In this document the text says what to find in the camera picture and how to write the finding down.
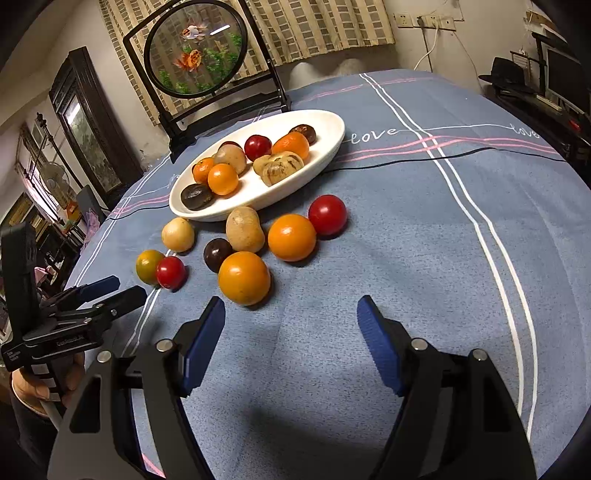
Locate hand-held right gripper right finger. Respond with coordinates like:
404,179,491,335
357,295,539,480

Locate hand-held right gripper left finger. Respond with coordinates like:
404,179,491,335
46,296,227,480

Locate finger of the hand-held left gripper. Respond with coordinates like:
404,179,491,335
41,275,121,317
58,285,148,329

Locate large orange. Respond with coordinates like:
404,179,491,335
218,251,271,306

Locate white oval plate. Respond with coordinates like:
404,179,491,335
168,109,347,223

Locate person's left forearm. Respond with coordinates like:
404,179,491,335
7,394,61,480

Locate person's left hand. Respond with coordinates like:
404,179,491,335
11,353,86,410

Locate yellow green fruit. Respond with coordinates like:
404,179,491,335
135,249,165,285

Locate red round fruit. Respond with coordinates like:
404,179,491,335
308,194,347,236
156,256,187,291
244,135,272,161

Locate blue striped tablecloth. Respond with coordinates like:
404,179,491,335
60,69,587,480

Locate tan round fruit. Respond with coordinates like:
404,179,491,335
213,145,248,175
161,217,195,253

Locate standing fan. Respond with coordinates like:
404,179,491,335
43,161,71,197

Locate tan potato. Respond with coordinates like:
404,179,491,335
225,206,266,254

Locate dark wooden framed mirror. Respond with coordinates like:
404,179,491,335
48,46,144,208

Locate tan striped fruit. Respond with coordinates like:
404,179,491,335
261,151,305,187

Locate round embroidered screen black stand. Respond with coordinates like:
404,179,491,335
122,0,291,164

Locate white cushion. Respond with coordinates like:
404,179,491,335
290,58,366,89

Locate black hat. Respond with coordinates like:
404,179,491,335
478,56,528,87

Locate beige striped curtain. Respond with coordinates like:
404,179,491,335
99,0,395,126

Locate computer monitor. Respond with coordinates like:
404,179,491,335
545,44,591,109

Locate white cable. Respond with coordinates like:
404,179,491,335
412,18,440,73

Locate wall socket strip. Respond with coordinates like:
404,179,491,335
392,11,456,31

